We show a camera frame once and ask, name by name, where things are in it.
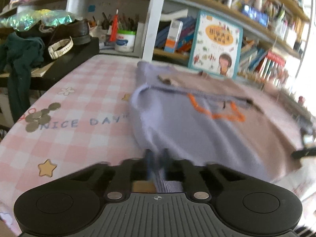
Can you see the teal children's picture book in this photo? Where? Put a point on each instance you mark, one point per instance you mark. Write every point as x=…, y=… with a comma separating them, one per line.
x=214, y=44

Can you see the row of red thick books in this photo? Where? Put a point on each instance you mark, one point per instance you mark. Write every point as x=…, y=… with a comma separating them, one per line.
x=272, y=66

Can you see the purple and pink sweater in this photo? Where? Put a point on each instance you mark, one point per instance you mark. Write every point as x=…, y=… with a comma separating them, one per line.
x=197, y=133

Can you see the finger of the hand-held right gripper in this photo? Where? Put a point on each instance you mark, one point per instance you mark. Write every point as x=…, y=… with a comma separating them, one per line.
x=303, y=152

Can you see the white and orange toothpaste box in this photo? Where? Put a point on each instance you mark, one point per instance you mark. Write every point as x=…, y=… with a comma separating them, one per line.
x=173, y=35

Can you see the pile of silver coins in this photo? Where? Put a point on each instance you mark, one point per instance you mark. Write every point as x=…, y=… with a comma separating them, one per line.
x=40, y=117

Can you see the beige thin book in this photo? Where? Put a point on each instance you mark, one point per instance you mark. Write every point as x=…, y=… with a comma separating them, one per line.
x=42, y=70

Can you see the white wristwatch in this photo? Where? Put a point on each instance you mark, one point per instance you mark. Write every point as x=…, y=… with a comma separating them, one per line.
x=60, y=47

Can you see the pink checked table mat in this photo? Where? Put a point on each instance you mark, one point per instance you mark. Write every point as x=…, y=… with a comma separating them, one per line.
x=81, y=133

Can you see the white wooden bookshelf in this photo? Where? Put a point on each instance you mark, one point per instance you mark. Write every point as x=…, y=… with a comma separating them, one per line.
x=155, y=24

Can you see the dark green cloth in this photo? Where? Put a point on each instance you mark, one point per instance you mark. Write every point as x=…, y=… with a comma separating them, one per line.
x=19, y=59

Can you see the holder full of pens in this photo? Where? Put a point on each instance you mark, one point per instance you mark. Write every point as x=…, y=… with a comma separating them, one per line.
x=116, y=22

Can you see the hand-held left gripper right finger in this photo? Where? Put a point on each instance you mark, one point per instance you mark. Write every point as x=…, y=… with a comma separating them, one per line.
x=166, y=161

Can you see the stack of blue books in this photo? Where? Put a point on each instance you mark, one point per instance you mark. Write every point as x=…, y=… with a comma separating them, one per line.
x=187, y=33

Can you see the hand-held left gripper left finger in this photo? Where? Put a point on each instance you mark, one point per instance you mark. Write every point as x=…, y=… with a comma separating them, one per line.
x=149, y=164

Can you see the black side stand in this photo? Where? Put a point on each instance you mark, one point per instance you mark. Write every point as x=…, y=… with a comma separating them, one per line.
x=74, y=56

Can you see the row of colourful leaning books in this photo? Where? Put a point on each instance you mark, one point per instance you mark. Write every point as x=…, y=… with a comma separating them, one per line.
x=251, y=56

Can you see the white jar with green lid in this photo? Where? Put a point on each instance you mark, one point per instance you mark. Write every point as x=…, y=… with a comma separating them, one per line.
x=125, y=42

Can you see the red hanging tassel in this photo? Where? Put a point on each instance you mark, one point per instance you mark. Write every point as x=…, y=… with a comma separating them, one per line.
x=114, y=28

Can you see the iridescent wrapping film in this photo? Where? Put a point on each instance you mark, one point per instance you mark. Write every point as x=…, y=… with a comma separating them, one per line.
x=37, y=18

